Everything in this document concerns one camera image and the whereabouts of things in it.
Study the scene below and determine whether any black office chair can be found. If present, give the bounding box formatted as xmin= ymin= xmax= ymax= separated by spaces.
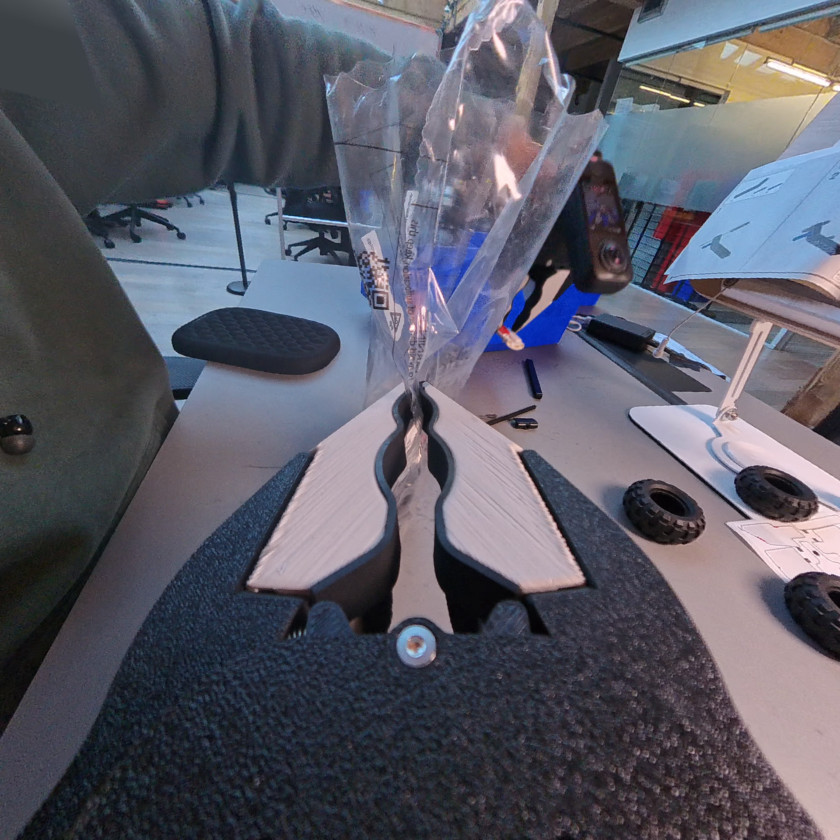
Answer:
xmin=266 ymin=184 xmax=354 ymax=265
xmin=82 ymin=197 xmax=189 ymax=252

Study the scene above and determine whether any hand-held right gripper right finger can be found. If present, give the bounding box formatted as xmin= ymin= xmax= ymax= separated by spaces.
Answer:
xmin=420 ymin=384 xmax=588 ymax=631

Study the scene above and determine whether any instruction booklet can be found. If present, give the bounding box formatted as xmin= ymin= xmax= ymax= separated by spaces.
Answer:
xmin=662 ymin=142 xmax=840 ymax=311

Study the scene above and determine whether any white cable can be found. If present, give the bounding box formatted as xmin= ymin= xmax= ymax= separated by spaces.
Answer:
xmin=649 ymin=334 xmax=699 ymax=364

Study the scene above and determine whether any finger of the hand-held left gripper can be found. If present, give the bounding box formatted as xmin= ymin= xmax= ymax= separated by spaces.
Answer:
xmin=506 ymin=260 xmax=576 ymax=350

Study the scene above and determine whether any thin grey toy axle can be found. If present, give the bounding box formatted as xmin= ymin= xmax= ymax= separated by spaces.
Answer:
xmin=482 ymin=403 xmax=539 ymax=429

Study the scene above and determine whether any person's left forearm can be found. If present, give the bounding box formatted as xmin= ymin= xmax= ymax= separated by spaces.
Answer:
xmin=0 ymin=0 xmax=401 ymax=200

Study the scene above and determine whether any person's torso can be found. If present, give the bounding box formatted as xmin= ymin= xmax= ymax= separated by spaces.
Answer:
xmin=0 ymin=112 xmax=181 ymax=739

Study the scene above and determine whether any white sticker sheet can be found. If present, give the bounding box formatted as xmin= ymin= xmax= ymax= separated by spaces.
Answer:
xmin=725 ymin=511 xmax=840 ymax=586

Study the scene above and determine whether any large clear plastic bag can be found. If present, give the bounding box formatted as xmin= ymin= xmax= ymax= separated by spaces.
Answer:
xmin=323 ymin=0 xmax=609 ymax=529

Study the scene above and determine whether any blue storage bin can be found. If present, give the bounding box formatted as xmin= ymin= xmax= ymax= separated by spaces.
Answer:
xmin=420 ymin=237 xmax=601 ymax=354

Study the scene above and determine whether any black power adapter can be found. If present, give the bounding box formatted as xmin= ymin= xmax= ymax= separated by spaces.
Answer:
xmin=583 ymin=311 xmax=658 ymax=354

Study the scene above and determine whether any white stand base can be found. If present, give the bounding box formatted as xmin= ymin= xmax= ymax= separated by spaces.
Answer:
xmin=629 ymin=283 xmax=840 ymax=521

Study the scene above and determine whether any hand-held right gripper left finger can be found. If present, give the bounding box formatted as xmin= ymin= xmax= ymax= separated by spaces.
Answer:
xmin=246 ymin=384 xmax=418 ymax=631

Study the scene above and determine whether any black toy tire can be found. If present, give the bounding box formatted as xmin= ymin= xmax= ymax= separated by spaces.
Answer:
xmin=783 ymin=570 xmax=840 ymax=661
xmin=733 ymin=464 xmax=821 ymax=525
xmin=621 ymin=478 xmax=708 ymax=547

